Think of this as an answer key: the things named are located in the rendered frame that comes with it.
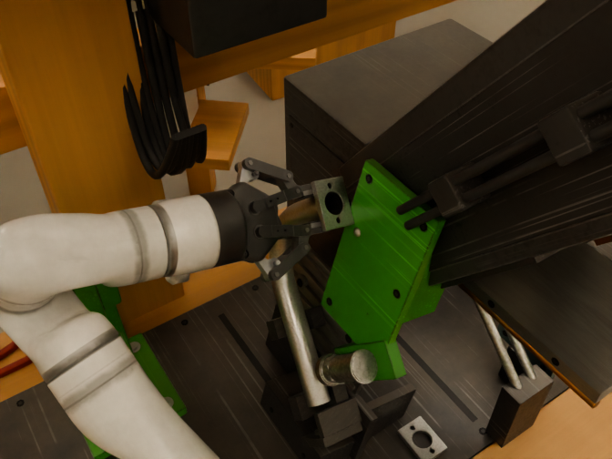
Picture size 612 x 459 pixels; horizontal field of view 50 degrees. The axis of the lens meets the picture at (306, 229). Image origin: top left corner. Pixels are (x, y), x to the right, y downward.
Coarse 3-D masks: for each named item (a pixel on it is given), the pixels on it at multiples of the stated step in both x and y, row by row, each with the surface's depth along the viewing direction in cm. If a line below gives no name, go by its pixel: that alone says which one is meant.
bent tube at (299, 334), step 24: (336, 192) 72; (288, 216) 77; (312, 216) 73; (336, 216) 72; (288, 240) 80; (288, 288) 82; (288, 312) 82; (288, 336) 82; (312, 360) 81; (312, 384) 81
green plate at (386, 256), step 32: (384, 192) 68; (384, 224) 69; (352, 256) 74; (384, 256) 70; (416, 256) 66; (352, 288) 75; (384, 288) 71; (416, 288) 68; (352, 320) 77; (384, 320) 72
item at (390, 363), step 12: (336, 348) 80; (348, 348) 78; (360, 348) 76; (372, 348) 74; (384, 348) 72; (396, 348) 73; (384, 360) 73; (396, 360) 72; (384, 372) 73; (396, 372) 72
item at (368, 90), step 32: (416, 32) 96; (448, 32) 96; (320, 64) 90; (352, 64) 89; (384, 64) 89; (416, 64) 89; (448, 64) 89; (288, 96) 88; (320, 96) 84; (352, 96) 84; (384, 96) 84; (416, 96) 84; (288, 128) 92; (320, 128) 84; (352, 128) 79; (384, 128) 79; (288, 160) 96; (320, 160) 87; (320, 256) 100
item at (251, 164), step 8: (248, 160) 68; (256, 160) 69; (248, 168) 68; (256, 168) 69; (264, 168) 69; (272, 168) 70; (280, 168) 70; (264, 176) 70; (272, 176) 70; (280, 176) 70; (288, 176) 70
